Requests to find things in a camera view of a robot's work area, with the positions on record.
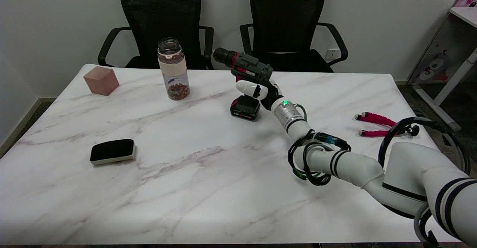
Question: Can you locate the clear jar with nuts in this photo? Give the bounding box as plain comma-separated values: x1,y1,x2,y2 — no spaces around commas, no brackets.
157,37,191,101

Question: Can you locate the pink wooden cube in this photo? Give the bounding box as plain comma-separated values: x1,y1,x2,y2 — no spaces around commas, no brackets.
83,66,120,97

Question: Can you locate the black red cordless drill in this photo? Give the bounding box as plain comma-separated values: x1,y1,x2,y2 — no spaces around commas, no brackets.
213,47,274,121

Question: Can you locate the black whiteboard eraser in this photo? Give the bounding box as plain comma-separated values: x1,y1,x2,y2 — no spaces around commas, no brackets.
90,139,136,166

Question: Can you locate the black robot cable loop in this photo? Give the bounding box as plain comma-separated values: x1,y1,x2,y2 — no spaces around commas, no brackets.
288,104,471,248

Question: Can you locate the red flexible mini tripod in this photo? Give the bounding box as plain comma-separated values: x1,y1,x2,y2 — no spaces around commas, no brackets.
354,112,420,138

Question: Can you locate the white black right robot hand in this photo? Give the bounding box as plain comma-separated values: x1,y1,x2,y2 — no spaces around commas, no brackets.
236,79,285,111

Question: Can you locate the black mesh office chair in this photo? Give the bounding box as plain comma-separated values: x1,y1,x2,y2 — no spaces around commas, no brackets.
98,0,215,70
240,0,348,73

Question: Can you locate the white desk with cartoon panel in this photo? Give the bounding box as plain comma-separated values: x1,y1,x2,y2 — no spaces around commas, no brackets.
408,0,477,129

